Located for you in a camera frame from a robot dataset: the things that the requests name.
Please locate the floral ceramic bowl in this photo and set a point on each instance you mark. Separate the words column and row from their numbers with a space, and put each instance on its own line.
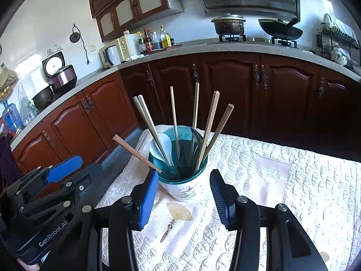
column 339, row 56

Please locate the black gas stove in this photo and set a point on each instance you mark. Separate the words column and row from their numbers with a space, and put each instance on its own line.
column 253, row 40

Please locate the black cooking pot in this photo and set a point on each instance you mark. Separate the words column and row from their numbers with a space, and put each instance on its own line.
column 42, row 98

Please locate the group of condiment bottles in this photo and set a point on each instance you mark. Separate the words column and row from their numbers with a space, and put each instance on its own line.
column 148, row 43

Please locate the white floral teal-rimmed utensil cup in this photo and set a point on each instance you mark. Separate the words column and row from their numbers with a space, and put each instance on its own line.
column 183, row 187

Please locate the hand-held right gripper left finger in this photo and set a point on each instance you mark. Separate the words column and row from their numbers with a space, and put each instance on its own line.
column 148, row 203

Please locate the cream microwave oven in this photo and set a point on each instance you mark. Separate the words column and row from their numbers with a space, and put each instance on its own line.
column 121, row 46

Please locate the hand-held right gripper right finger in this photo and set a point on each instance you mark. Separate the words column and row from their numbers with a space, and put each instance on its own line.
column 221, row 200

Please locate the cream quilted tablecloth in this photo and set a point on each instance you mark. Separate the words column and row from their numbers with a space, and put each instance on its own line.
column 296, row 203

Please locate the light wooden chopstick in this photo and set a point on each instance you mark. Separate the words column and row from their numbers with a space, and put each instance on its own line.
column 174, row 118
column 209, row 124
column 195, row 110

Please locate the beige hanging bag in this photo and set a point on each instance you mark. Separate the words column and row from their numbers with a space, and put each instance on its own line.
column 8, row 76

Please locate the clear plastic bag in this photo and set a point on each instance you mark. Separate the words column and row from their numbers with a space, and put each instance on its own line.
column 26, row 107

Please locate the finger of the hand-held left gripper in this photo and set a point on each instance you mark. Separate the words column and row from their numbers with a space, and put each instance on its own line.
column 76, row 182
column 65, row 169

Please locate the blue water jug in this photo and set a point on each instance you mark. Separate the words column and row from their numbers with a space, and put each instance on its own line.
column 11, row 117

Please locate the white plastic rice spoon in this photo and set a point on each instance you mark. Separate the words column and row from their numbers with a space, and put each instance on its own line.
column 154, row 151

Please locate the black wok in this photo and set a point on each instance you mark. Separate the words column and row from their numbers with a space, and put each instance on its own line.
column 279, row 32

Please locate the lidded metal stock pot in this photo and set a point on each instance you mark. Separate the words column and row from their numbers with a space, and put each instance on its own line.
column 228, row 26

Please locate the maroon rice cooker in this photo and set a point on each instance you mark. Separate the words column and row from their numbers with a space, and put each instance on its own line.
column 65, row 79

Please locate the grey stone kitchen countertop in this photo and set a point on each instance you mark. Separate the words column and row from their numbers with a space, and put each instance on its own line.
column 191, row 48

